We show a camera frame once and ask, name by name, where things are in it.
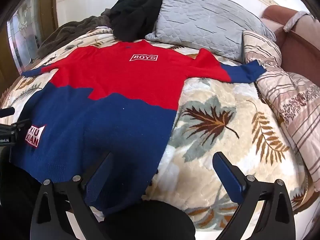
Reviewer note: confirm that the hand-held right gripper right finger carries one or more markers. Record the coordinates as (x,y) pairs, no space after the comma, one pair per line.
(228,180)

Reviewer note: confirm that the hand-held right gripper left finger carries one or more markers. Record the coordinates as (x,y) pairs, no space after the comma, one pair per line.
(98,178)

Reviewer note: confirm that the red and blue sweater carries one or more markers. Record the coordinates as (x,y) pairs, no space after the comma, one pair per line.
(112,120)

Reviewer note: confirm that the leaf print fleece blanket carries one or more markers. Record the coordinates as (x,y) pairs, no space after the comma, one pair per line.
(225,130)

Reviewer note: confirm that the person's black clothing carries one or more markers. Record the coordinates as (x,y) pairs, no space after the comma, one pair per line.
(150,220)

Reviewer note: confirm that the framed mirror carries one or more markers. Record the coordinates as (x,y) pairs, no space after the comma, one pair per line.
(23,35)

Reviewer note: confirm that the striped floral quilt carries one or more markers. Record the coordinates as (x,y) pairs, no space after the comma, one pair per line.
(287,97)

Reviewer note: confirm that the brown fleece blanket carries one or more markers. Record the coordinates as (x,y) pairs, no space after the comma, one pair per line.
(67,33)

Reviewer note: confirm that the brown headboard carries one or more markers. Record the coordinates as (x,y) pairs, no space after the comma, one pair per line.
(297,42)

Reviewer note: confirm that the grey quilted pillow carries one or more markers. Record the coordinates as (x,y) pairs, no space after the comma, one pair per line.
(205,22)

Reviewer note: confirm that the black garment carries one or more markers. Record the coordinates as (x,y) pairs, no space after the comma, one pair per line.
(135,12)

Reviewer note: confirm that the pale cloth on sofa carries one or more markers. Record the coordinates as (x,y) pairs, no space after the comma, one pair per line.
(298,20)

